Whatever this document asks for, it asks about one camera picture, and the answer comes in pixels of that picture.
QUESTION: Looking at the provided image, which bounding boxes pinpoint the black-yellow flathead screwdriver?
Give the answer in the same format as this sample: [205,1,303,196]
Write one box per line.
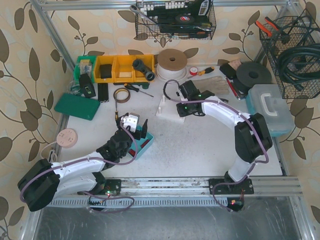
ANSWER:
[124,83,154,98]

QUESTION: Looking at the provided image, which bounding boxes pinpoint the teal clear storage box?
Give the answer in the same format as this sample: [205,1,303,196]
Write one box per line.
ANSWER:
[245,84,295,137]

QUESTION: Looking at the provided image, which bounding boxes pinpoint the white four-peg base plate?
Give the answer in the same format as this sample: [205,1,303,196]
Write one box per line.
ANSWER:
[156,94,185,123]

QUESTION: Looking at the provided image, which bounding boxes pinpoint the black aluminium profile block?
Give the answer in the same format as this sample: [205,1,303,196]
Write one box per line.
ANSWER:
[97,83,109,103]

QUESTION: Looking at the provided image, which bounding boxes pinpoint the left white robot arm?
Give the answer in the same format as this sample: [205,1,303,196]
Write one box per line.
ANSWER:
[17,113,148,212]

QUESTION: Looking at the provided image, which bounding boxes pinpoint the white cable spool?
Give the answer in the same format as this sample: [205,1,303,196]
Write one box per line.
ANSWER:
[156,48,188,82]

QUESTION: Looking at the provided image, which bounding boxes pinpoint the beige work glove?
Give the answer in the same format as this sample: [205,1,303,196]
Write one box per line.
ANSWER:
[193,76,230,96]

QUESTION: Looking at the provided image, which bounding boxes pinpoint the green storage bin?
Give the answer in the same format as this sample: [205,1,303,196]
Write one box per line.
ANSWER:
[73,56,97,83]

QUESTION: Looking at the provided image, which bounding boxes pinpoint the black case with sponge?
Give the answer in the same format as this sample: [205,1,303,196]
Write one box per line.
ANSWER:
[219,59,242,80]

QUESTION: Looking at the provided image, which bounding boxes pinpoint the small red spring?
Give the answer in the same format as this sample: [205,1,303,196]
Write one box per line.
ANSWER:
[140,139,150,148]

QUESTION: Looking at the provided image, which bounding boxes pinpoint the brown packing tape roll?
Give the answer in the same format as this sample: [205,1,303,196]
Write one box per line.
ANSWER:
[113,87,131,104]

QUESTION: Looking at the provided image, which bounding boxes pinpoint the yellow-black bit driver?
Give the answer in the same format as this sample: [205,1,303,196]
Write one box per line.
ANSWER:
[187,66,215,79]

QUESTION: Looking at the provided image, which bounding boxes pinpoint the yellow storage bins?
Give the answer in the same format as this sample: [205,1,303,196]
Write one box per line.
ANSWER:
[93,54,155,84]

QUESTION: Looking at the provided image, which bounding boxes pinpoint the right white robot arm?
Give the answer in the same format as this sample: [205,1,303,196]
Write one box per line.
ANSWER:
[176,80,273,184]

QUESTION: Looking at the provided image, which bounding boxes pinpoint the black disc spool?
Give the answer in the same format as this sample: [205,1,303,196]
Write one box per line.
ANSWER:
[234,61,272,94]

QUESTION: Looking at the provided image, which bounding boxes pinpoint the small orange-black screwdriver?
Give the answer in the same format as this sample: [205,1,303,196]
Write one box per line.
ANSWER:
[114,98,118,121]

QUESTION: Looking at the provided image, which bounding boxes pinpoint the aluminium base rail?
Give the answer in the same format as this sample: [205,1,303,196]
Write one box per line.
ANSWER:
[49,176,303,209]

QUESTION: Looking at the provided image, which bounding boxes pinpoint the black block in bin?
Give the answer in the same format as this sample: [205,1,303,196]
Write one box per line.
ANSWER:
[99,64,112,79]

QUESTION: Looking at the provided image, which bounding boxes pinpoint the black meter device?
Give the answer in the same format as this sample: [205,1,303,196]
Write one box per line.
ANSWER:
[78,73,96,98]

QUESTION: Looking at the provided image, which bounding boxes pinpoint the teal spring tray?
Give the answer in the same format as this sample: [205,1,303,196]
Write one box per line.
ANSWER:
[128,132,154,160]

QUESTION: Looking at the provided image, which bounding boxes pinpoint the top wire basket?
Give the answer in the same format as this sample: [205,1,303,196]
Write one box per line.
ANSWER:
[129,0,216,42]

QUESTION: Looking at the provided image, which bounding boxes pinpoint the right wire basket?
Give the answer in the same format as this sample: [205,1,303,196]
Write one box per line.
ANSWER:
[259,15,320,99]

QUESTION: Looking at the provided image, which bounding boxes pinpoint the steel claw hammer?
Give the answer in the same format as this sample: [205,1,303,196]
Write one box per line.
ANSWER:
[219,98,229,103]

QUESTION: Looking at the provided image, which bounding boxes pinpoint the coiled black hose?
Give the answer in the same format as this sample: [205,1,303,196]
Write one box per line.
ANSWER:
[276,43,320,86]

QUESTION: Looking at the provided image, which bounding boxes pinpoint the grey plastic pipe fitting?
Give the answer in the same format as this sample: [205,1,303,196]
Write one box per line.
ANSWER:
[132,59,155,82]

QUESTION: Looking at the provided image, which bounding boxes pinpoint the wire basket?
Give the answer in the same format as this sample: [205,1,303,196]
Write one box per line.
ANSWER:
[259,15,320,99]
[129,0,216,42]

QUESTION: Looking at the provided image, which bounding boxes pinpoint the orange-handled pliers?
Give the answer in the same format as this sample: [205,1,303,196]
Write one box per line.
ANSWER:
[254,16,280,38]

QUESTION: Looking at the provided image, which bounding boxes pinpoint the red white tape roll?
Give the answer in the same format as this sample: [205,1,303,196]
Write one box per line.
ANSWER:
[189,66,198,76]

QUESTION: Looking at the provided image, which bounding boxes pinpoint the white coiled cord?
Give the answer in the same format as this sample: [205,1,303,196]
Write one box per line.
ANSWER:
[39,141,60,162]

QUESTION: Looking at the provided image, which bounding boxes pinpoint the green flat case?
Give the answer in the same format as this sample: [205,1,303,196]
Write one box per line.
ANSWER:
[54,93,100,121]

